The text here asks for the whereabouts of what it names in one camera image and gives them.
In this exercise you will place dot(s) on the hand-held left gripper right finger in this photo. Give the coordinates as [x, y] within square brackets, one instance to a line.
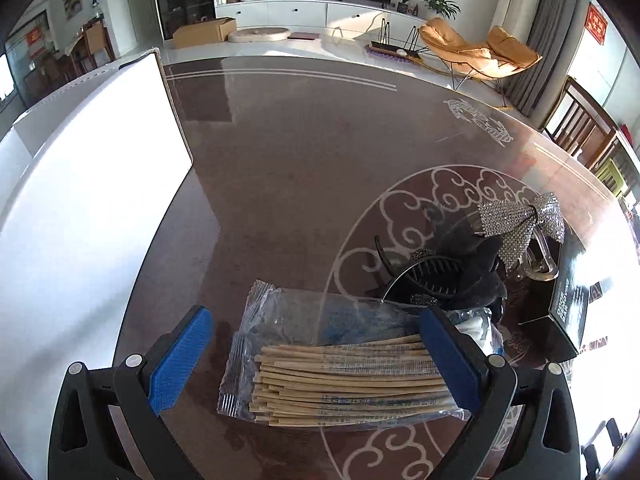
[450, 360]

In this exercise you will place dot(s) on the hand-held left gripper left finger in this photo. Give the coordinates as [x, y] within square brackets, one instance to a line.
[177, 360]

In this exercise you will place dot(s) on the clear bag of cotton swabs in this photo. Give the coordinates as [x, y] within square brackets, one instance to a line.
[325, 380]

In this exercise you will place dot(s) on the black printed box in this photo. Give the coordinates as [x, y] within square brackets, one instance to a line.
[565, 305]

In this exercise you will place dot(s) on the dark wooden chair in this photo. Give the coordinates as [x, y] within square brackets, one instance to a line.
[580, 125]

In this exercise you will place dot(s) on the orange lounge chair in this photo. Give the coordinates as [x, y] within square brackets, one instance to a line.
[465, 52]

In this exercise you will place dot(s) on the black floor stand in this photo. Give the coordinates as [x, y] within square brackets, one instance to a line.
[392, 50]

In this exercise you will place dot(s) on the brown cardboard box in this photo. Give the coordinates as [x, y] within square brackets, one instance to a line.
[202, 34]

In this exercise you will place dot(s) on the wooden dining chair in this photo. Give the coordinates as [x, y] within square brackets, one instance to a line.
[97, 42]

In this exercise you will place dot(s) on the balcony glass door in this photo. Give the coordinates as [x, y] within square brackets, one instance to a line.
[5, 77]

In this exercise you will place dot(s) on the grey curtain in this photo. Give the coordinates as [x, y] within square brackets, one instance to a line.
[547, 40]

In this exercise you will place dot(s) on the beige round floor cushion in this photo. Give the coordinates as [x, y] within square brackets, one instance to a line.
[259, 35]

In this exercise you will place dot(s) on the maroon flat pad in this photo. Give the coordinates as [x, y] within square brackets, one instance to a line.
[304, 36]

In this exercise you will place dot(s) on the red door sign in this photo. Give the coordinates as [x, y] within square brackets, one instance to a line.
[34, 42]

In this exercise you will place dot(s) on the large leafy potted plant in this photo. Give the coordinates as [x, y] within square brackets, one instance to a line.
[439, 4]

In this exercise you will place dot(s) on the small potted plant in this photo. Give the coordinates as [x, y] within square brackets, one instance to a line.
[404, 1]

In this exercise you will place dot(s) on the white television cabinet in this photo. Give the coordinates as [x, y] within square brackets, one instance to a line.
[280, 12]

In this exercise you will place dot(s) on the red wall hanging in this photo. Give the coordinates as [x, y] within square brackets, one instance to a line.
[596, 22]

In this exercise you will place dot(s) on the framed wall painting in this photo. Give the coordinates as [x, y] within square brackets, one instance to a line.
[72, 0]

